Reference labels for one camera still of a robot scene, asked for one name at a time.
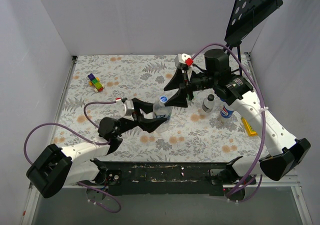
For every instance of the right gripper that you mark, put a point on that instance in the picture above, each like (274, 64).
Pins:
(187, 85)

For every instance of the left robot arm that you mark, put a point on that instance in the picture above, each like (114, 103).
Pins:
(59, 166)

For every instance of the clear bottle silver label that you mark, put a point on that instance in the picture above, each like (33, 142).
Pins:
(161, 111)

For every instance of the blue label bottle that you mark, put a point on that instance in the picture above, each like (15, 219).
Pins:
(226, 111)

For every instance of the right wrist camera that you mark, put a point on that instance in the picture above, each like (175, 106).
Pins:
(184, 62)

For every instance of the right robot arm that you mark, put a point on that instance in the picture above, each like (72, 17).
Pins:
(285, 151)

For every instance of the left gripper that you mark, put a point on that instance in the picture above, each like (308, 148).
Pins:
(135, 115)

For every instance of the black bottle cap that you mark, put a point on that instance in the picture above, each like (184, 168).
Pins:
(210, 97)

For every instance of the green blue toy bricks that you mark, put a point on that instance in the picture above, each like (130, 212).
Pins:
(190, 96)

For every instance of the black base beam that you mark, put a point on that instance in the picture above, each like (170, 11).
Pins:
(163, 178)

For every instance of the clear bottle black label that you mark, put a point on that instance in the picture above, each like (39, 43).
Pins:
(207, 106)

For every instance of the white blue bottle cap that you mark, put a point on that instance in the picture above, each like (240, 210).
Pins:
(163, 99)

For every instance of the yellow green toy brick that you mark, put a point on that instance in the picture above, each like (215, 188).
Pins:
(249, 130)

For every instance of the floral table cloth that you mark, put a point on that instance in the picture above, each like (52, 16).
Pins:
(192, 136)

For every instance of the multicolour toy brick stack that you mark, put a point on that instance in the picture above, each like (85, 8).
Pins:
(95, 83)

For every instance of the black music stand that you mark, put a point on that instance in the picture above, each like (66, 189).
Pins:
(245, 16)

